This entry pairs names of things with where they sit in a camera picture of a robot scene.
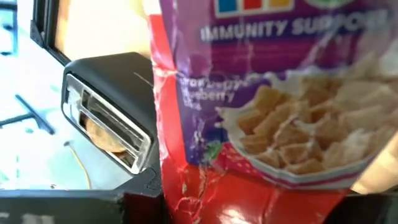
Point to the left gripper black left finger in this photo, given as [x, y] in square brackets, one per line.
[143, 205]

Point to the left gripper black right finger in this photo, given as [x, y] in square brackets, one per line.
[367, 210]

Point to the round bread slice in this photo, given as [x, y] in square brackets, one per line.
[102, 138]

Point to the Life cereal box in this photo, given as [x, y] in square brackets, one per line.
[248, 124]

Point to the black two-slot toaster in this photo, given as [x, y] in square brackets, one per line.
[124, 84]

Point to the black rig frame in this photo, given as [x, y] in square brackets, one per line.
[46, 28]

